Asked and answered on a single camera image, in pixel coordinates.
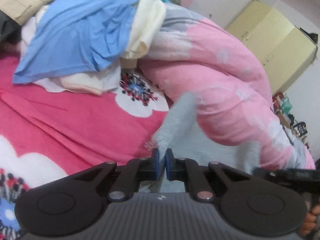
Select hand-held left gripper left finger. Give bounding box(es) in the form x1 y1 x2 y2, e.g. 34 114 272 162
74 148 160 203

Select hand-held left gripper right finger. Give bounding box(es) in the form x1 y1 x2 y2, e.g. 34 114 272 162
165 148 251 203

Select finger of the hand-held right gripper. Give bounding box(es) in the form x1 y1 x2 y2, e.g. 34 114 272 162
252 167 303 187

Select grey sweatshirt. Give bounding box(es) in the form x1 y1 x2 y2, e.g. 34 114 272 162
140 91 265 193

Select person's right hand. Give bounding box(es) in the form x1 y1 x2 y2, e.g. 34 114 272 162
299 201 320 237

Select pile of bags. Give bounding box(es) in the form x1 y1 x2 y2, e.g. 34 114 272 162
271 92 313 153

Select pink floral bed blanket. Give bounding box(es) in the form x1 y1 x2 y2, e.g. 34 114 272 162
0 55 175 240

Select light pink quilt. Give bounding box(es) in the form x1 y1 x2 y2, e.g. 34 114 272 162
137 4 317 173

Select pale peach garment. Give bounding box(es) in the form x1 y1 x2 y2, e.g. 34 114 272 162
59 65 122 95

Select cream sweater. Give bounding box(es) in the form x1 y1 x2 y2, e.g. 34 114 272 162
120 0 167 68

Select yellow wardrobe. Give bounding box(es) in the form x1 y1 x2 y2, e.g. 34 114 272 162
225 0 318 97

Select light blue shirt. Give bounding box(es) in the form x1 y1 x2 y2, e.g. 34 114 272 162
12 0 150 84

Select dark grey garment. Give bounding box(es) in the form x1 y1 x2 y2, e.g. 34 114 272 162
0 11 22 44

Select khaki pants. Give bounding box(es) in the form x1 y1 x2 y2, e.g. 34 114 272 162
0 0 93 25

